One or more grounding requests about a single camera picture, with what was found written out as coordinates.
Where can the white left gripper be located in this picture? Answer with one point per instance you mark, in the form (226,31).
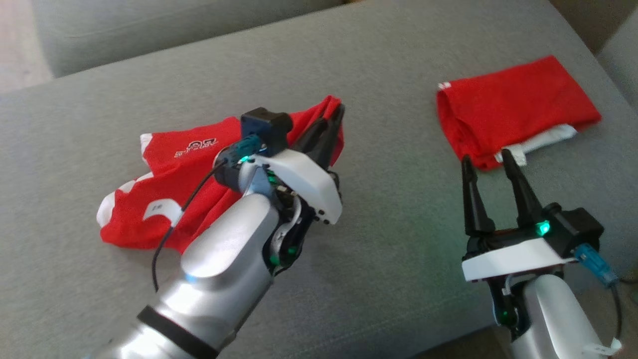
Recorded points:
(309,184)

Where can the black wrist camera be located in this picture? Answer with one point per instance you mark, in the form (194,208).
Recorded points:
(264,127)
(575,229)

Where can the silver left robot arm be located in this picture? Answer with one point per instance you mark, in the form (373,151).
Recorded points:
(219,269)

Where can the grey sofa side cushion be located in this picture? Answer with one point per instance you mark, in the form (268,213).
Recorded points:
(623,65)

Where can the grey sofa seat cushion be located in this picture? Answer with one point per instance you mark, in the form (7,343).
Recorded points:
(374,75)

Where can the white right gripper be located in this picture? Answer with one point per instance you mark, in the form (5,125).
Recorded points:
(513,259)

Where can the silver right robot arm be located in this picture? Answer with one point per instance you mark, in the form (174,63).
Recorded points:
(548,319)

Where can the red basketball shorts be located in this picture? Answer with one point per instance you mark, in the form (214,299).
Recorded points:
(164,169)

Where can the red basketball jersey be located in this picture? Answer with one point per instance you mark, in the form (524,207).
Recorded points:
(513,104)

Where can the grey sofa back cushion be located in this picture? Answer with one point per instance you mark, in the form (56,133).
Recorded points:
(149,30)

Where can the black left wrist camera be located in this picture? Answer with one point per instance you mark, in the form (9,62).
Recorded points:
(264,127)

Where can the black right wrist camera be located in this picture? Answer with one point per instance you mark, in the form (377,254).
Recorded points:
(575,229)

